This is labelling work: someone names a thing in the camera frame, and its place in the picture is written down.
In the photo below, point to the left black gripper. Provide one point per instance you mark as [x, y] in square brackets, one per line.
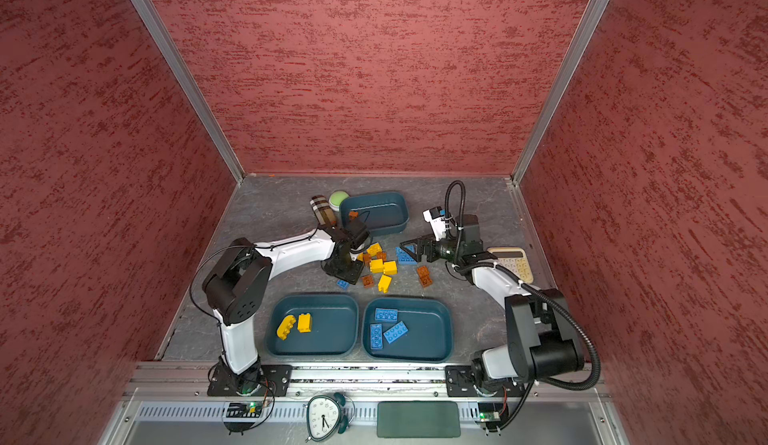
[351, 277]

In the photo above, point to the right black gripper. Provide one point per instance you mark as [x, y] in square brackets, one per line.
[422, 243]

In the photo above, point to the blue brick thin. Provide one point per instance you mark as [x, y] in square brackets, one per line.
[386, 315]

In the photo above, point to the yellow brick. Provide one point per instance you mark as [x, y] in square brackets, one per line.
[285, 327]
[376, 266]
[384, 283]
[390, 268]
[304, 324]
[374, 249]

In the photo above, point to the blue brick long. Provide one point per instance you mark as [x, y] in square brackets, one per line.
[376, 337]

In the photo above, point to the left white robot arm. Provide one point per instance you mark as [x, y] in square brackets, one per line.
[236, 285]

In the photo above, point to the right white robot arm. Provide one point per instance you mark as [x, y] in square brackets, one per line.
[543, 341]

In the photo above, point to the yellow brick bottom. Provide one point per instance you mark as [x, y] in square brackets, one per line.
[384, 283]

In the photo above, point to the back teal bin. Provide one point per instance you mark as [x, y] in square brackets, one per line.
[384, 213]

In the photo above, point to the teal bin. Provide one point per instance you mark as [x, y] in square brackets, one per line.
[430, 330]
[335, 319]
[384, 213]

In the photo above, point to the green round ball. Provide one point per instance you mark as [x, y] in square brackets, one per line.
[336, 198]

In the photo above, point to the front left teal bin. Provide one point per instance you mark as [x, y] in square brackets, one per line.
[335, 319]

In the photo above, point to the front right teal bin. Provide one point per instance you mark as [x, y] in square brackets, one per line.
[430, 330]

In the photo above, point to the beige calculator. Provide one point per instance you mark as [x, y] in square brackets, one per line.
[515, 259]

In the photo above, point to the white analog clock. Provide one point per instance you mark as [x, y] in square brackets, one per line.
[326, 416]

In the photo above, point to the dark green pad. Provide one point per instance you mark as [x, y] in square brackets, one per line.
[418, 419]

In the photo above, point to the left controller board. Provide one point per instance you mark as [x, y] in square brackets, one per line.
[249, 411]

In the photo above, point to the controller board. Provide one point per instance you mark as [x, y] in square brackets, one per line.
[491, 412]
[249, 411]

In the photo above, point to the right controller board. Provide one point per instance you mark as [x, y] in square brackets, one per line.
[491, 412]

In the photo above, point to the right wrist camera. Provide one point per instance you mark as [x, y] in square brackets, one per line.
[441, 224]

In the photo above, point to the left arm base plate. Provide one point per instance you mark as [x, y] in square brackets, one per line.
[272, 380]

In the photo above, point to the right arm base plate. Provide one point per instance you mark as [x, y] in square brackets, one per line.
[461, 382]

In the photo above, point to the aluminium front rail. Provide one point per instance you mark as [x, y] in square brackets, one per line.
[358, 381]

